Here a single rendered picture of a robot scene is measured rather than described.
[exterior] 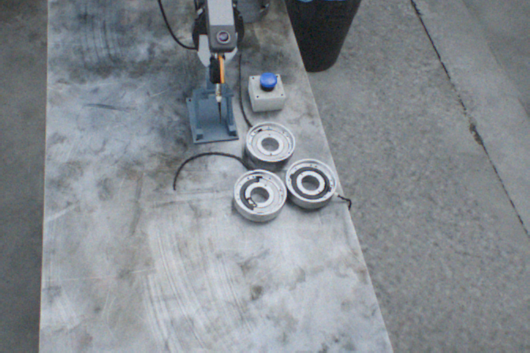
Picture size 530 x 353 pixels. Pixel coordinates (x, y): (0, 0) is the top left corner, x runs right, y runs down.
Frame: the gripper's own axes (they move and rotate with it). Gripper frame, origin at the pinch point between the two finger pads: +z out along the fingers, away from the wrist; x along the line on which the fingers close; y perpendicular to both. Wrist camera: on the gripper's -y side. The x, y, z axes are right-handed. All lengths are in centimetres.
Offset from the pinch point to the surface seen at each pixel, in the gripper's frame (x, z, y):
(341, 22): -67, 68, 86
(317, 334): -11, 21, -48
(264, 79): -12.3, 12.4, 6.6
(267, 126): -11.4, 17.1, -3.1
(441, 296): -78, 100, -18
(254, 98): -9.8, 16.0, 4.3
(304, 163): -16.9, 17.3, -13.8
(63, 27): 31, 19, 35
